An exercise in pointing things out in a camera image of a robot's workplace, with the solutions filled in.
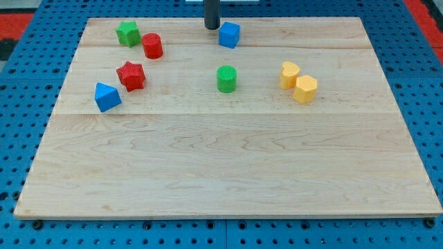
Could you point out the yellow hexagon block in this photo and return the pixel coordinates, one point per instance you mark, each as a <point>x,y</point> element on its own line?
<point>305,89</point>

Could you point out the blue triangle block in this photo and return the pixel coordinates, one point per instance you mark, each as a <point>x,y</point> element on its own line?
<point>106,97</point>

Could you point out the green cylinder block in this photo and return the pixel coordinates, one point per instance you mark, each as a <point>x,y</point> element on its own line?
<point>226,79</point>

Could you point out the red cylinder block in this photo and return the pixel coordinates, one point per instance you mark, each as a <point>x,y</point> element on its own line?
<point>152,46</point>

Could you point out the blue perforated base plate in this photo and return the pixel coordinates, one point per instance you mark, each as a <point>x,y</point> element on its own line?
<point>33,77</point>

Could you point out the green star block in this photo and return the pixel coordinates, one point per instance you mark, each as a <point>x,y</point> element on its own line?
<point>128,33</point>

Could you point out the yellow heart block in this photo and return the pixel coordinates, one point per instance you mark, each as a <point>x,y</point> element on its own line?
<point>288,74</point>

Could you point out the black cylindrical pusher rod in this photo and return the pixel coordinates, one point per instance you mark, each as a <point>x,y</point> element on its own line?
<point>212,11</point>

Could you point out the blue cube block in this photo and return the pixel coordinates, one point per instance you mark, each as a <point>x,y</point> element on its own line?
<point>229,34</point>

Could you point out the light wooden board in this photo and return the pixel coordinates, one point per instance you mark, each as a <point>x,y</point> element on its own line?
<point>181,149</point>

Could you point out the red star block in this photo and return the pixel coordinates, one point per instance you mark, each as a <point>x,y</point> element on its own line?
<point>131,76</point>

